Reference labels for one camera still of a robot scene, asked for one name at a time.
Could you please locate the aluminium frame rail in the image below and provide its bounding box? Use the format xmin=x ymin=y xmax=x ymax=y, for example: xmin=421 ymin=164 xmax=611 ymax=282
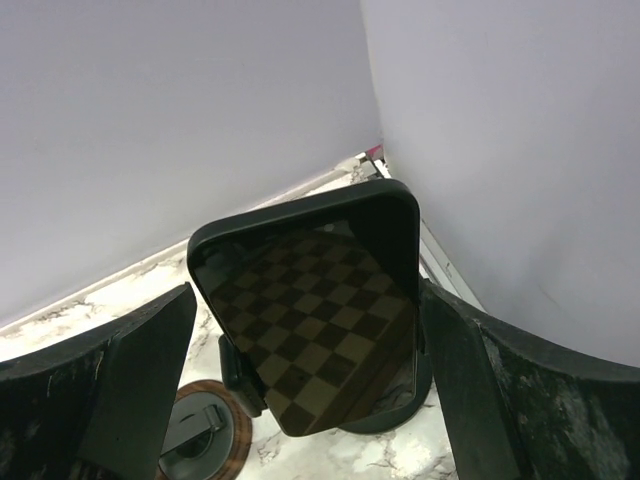
xmin=311 ymin=144 xmax=486 ymax=312

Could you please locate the black phone on pole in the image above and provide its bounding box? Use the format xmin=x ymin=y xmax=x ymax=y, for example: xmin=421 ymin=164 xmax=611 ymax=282
xmin=186 ymin=180 xmax=430 ymax=437

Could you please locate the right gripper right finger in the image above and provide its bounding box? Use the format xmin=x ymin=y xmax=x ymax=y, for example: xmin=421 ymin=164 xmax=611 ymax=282
xmin=420 ymin=281 xmax=639 ymax=479

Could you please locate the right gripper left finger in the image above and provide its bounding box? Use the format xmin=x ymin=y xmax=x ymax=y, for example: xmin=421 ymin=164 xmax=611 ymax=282
xmin=1 ymin=283 xmax=196 ymax=479

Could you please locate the round wooden stand right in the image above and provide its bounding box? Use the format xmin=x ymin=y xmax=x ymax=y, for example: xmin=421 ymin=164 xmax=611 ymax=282
xmin=155 ymin=380 xmax=253 ymax=480

